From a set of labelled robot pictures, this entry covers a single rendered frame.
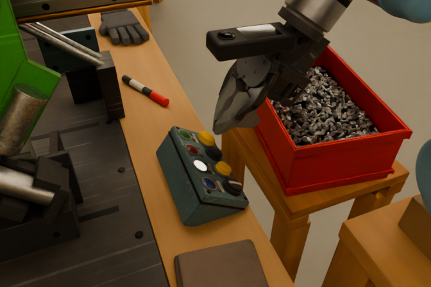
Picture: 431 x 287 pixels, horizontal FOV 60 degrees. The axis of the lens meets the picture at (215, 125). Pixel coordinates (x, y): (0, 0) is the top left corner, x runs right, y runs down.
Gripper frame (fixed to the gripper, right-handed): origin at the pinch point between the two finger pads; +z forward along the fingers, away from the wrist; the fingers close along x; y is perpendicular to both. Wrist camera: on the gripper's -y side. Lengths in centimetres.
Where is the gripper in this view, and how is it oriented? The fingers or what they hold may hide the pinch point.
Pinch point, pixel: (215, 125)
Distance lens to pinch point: 57.9
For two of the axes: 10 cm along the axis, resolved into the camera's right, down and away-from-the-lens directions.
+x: -3.6, -6.0, 7.1
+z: -5.4, 7.6, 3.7
